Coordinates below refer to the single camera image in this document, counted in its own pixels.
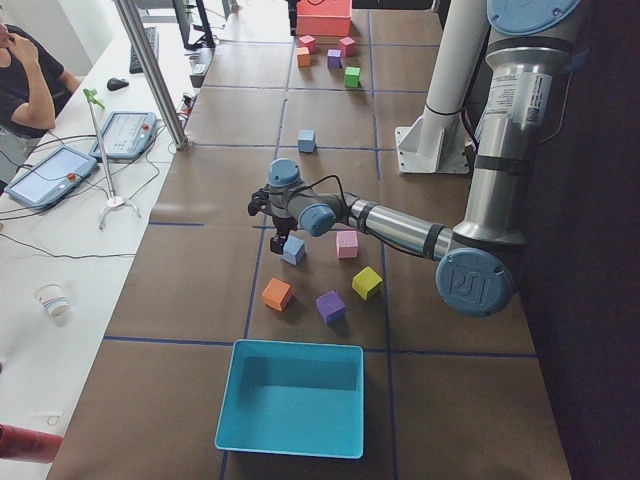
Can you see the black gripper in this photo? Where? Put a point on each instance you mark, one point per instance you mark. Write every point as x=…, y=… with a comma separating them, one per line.
x=281, y=227

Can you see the light blue foam block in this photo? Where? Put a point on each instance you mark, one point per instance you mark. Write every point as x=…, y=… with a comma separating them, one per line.
x=293, y=250
x=306, y=141

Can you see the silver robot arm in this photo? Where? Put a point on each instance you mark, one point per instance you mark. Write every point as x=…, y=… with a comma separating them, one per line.
x=525, y=43

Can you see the pink foam block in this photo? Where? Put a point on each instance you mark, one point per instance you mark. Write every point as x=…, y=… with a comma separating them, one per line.
x=347, y=244

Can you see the orange foam block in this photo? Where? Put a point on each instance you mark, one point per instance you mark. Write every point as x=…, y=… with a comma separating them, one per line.
x=303, y=57
x=277, y=294

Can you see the purple foam block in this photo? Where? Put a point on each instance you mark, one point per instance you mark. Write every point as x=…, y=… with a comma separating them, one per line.
x=330, y=306
x=334, y=59

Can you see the yellow foam block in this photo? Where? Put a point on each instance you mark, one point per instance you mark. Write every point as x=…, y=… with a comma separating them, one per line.
x=366, y=282

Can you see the green foam block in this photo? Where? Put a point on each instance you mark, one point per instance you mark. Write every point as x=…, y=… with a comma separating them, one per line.
x=352, y=77

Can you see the blue plastic bin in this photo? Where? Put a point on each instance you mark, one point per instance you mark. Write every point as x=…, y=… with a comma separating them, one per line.
x=293, y=398

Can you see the far teach pendant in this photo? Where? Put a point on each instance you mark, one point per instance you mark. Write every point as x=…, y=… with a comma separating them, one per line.
x=126, y=135

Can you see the teach pendant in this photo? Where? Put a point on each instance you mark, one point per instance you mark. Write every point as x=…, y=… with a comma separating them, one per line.
x=52, y=178
x=126, y=135

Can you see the crimson foam block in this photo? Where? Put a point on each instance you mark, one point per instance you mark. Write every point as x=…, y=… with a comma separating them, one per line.
x=308, y=42
x=347, y=46

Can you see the pink plastic bin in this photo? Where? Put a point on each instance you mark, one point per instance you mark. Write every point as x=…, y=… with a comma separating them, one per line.
x=324, y=18

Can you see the black computer mouse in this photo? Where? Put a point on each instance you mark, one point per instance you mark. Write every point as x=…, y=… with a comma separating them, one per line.
x=115, y=84

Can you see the near teach pendant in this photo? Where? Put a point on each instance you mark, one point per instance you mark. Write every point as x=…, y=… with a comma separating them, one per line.
x=52, y=178

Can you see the paper cup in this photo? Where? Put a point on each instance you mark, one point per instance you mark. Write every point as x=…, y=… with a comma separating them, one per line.
x=52, y=299

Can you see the seated person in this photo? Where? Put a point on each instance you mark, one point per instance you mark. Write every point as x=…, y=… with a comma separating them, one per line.
x=35, y=88

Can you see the red cylinder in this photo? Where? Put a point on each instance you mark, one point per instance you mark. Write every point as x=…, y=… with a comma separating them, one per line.
x=28, y=445

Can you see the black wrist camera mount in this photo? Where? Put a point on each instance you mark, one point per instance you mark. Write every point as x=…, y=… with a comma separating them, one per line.
x=260, y=202

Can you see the white pedestal column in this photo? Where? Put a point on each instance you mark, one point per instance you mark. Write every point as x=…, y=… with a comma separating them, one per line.
x=435, y=143

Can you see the aluminium frame post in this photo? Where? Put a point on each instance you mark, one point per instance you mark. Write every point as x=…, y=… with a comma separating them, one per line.
x=134, y=28

